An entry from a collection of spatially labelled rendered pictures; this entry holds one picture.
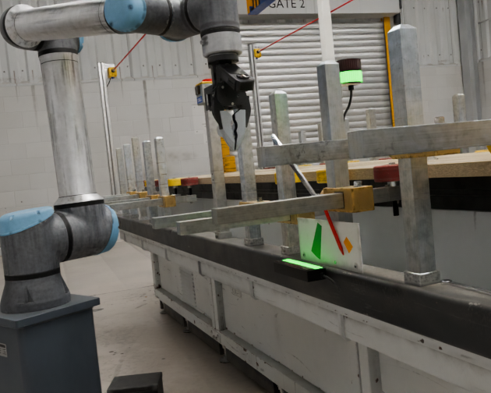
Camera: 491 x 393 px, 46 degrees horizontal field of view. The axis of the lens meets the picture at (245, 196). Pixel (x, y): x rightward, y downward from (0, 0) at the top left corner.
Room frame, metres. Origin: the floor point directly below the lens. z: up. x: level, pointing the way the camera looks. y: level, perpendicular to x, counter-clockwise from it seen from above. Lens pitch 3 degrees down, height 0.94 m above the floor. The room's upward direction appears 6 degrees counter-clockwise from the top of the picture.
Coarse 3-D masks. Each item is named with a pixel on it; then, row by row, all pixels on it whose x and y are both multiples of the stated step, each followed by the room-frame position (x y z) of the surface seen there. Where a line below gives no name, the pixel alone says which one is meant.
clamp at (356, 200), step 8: (328, 192) 1.23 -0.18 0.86; (336, 192) 1.20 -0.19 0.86; (344, 192) 1.17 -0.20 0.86; (352, 192) 1.14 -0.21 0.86; (360, 192) 1.15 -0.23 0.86; (368, 192) 1.16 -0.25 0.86; (344, 200) 1.17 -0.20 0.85; (352, 200) 1.15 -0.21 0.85; (360, 200) 1.15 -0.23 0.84; (368, 200) 1.16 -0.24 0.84; (344, 208) 1.17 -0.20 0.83; (352, 208) 1.15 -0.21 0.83; (360, 208) 1.15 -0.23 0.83; (368, 208) 1.16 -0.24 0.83
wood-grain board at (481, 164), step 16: (384, 160) 2.46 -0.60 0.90; (432, 160) 1.56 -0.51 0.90; (448, 160) 1.38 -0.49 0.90; (464, 160) 1.25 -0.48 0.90; (480, 160) 1.13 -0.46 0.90; (192, 176) 3.73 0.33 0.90; (208, 176) 2.86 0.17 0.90; (224, 176) 2.32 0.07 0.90; (256, 176) 2.02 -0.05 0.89; (272, 176) 1.90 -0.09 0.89; (304, 176) 1.70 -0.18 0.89; (352, 176) 1.46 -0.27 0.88; (368, 176) 1.40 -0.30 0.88; (432, 176) 1.19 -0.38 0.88; (448, 176) 1.14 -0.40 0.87; (464, 176) 1.10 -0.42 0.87
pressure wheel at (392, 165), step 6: (390, 162) 1.24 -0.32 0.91; (378, 168) 1.22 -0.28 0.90; (384, 168) 1.21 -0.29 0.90; (390, 168) 1.20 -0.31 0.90; (396, 168) 1.20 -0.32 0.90; (378, 174) 1.22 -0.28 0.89; (384, 174) 1.21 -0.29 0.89; (390, 174) 1.20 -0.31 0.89; (396, 174) 1.20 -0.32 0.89; (378, 180) 1.22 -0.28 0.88; (384, 180) 1.21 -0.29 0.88; (390, 180) 1.21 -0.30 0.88; (396, 180) 1.20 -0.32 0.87; (396, 204) 1.24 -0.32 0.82; (396, 210) 1.24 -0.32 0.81
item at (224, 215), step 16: (384, 192) 1.21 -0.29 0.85; (400, 192) 1.23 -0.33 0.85; (224, 208) 1.08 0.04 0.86; (240, 208) 1.09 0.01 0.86; (256, 208) 1.10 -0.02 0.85; (272, 208) 1.12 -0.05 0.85; (288, 208) 1.13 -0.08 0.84; (304, 208) 1.14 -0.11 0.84; (320, 208) 1.16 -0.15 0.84; (336, 208) 1.17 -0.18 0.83
